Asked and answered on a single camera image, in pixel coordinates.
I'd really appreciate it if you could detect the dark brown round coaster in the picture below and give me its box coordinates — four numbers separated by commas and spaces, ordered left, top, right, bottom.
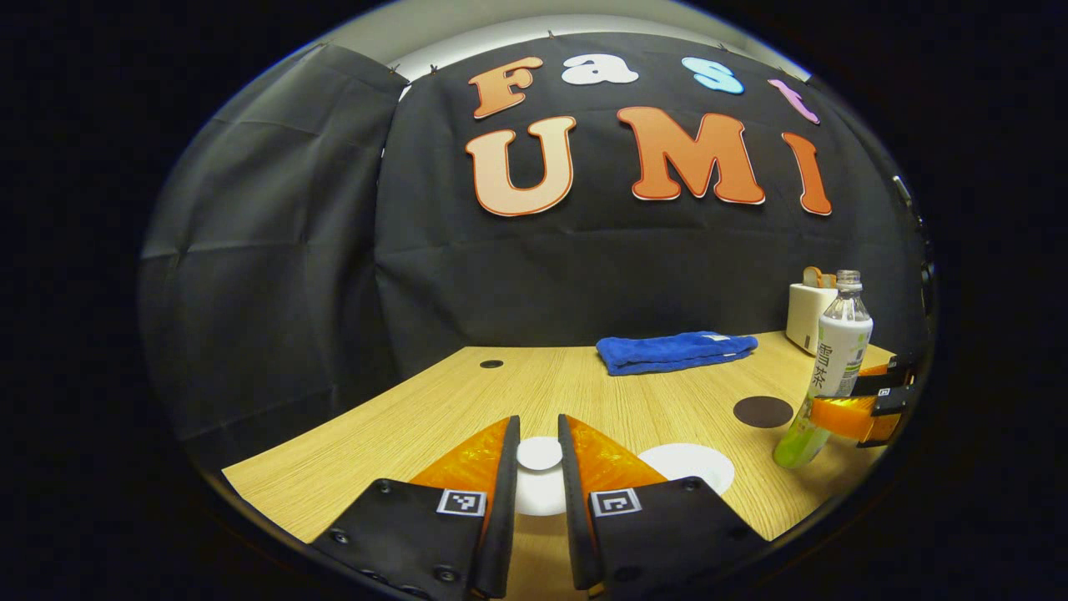
733, 396, 794, 429

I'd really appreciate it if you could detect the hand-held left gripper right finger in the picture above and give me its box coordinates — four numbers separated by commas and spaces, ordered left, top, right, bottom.
557, 413, 768, 593

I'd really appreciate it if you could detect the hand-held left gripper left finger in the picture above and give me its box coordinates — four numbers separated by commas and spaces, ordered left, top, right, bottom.
313, 415, 522, 600

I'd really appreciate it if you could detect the black backdrop cloth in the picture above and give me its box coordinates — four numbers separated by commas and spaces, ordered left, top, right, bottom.
138, 33, 931, 468

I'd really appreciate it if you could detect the white teacup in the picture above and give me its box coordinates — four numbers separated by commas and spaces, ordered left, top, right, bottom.
638, 442, 736, 498

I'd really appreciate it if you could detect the white green water bottle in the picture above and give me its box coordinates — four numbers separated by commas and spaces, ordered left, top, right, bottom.
772, 270, 874, 470

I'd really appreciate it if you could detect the white toaster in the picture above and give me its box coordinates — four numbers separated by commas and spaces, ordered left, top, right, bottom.
786, 282, 839, 356

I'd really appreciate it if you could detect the blue folded towel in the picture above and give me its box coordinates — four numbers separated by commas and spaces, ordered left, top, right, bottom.
596, 331, 759, 376

